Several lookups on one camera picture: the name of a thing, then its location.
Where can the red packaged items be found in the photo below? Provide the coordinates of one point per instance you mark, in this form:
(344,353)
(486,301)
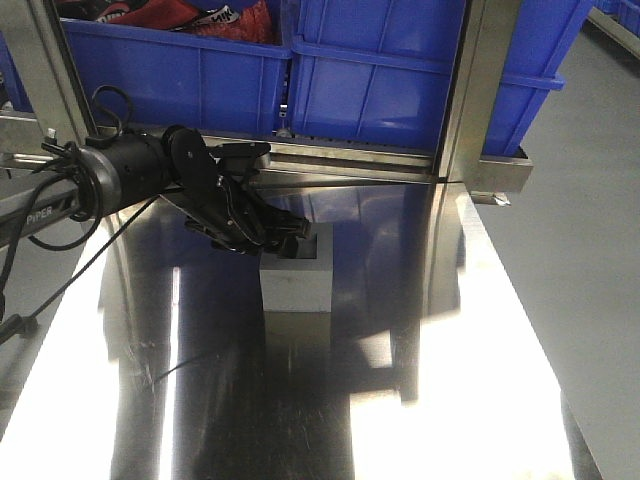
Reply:
(252,23)

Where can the blue bin upper right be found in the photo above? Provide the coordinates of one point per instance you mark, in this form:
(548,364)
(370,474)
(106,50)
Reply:
(379,71)

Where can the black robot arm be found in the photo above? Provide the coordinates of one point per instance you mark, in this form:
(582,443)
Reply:
(93,181)

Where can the blue bin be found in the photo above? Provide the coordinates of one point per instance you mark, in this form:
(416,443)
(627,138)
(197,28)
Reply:
(379,71)
(175,78)

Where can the blue bin upper left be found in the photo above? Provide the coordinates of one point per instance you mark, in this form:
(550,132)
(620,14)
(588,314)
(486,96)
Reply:
(175,78)

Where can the stainless steel rack frame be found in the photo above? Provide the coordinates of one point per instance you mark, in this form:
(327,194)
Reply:
(36,41)

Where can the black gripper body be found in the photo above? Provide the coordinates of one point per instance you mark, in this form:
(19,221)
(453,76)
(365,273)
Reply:
(215,204)

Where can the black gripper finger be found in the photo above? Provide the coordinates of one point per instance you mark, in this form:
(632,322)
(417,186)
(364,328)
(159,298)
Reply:
(281,224)
(286,246)

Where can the gray square base block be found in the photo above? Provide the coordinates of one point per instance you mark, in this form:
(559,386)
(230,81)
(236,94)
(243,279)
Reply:
(303,283)

